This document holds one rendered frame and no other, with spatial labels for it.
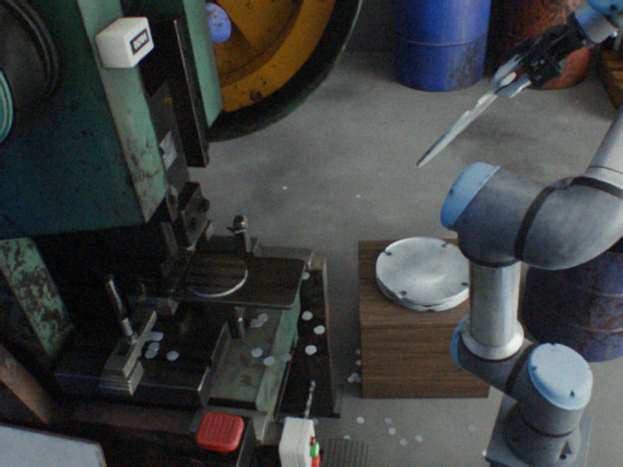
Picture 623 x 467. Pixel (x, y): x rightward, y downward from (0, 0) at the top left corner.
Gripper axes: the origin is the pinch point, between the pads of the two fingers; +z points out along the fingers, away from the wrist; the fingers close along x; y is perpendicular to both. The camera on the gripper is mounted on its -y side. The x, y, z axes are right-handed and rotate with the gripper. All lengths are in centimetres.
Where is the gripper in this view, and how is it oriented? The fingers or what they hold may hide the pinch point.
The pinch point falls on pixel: (498, 86)
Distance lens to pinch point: 127.0
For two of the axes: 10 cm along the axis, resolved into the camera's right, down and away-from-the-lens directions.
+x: 6.7, 7.2, 1.4
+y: -4.7, 5.7, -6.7
